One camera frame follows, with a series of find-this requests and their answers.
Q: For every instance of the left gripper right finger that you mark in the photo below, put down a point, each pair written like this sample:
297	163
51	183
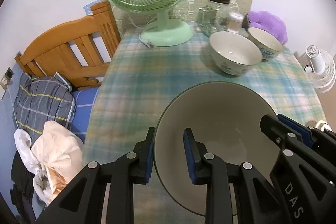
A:
234	192

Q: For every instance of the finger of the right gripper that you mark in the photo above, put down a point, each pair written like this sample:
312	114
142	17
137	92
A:
287	138
313	137

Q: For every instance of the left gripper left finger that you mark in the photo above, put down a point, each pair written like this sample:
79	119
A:
104	189

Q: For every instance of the green floral bowl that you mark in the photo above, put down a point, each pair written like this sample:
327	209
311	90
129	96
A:
269	46
234	54
225	117

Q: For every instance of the pale crumpled cloth pile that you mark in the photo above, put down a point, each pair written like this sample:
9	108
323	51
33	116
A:
54	158

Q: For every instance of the white floor fan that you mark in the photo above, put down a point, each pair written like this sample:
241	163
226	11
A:
319	66

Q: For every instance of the purple plush toy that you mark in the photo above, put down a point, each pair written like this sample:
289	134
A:
269	23

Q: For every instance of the grey plaid pillow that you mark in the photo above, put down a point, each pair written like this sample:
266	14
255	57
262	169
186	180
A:
40	100

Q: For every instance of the cotton swab container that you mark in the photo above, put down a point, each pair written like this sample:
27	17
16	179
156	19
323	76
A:
235	21

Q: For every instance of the glass mason jar mug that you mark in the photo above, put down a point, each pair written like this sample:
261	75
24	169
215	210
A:
213	17

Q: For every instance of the plaid tablecloth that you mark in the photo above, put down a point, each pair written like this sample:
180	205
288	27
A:
140	82

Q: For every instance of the wooden bed headboard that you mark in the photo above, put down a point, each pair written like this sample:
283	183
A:
69	49

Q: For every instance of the wall power socket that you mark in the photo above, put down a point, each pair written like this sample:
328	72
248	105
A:
5	80

